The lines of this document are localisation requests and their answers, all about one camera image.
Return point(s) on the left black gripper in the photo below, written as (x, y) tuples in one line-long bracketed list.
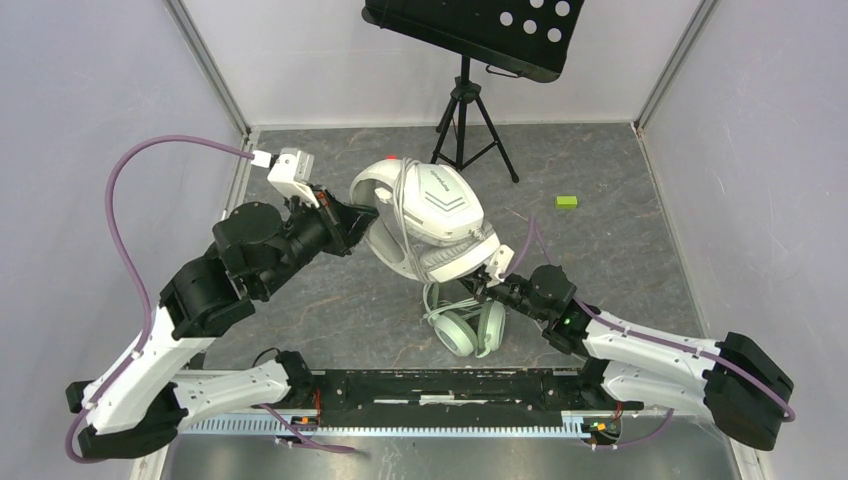
[(358, 219)]

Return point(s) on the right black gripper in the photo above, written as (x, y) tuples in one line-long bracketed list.
[(475, 287)]

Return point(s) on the green headphones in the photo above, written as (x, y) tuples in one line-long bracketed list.
[(467, 327)]

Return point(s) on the white grey headphones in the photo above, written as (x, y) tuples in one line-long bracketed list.
[(436, 231)]

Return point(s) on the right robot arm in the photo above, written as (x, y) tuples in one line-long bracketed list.
[(732, 381)]

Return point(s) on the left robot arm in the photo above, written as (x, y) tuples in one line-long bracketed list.
[(138, 406)]

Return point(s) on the green small block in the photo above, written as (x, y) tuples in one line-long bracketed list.
[(566, 202)]

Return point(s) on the black music stand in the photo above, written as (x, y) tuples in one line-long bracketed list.
[(514, 39)]

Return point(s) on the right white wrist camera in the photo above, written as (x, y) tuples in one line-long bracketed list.
[(497, 265)]

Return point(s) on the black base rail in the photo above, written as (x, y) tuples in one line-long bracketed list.
[(448, 398)]

